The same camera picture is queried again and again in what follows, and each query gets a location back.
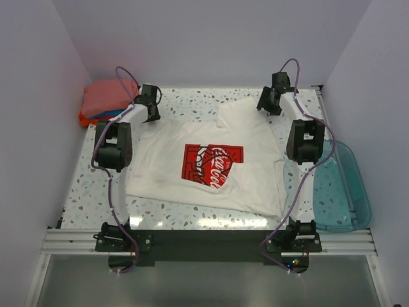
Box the aluminium frame rail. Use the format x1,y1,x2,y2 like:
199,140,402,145
40,229,378,256

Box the blue folded t-shirt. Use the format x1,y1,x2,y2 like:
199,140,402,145
89,109,124,120

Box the teal translucent plastic bin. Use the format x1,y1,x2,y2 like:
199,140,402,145
313,141,372,233

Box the orange folded t-shirt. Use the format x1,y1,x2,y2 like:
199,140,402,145
78,112,111,127

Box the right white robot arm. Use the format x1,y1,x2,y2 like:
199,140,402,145
257,72,325,251

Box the white t-shirt with red print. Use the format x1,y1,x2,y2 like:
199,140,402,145
126,98,287,220

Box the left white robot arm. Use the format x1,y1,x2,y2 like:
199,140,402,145
91,84,162,251

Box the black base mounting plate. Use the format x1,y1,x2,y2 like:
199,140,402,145
94,224,323,272

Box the pink folded t-shirt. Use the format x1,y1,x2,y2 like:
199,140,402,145
80,79,139,118

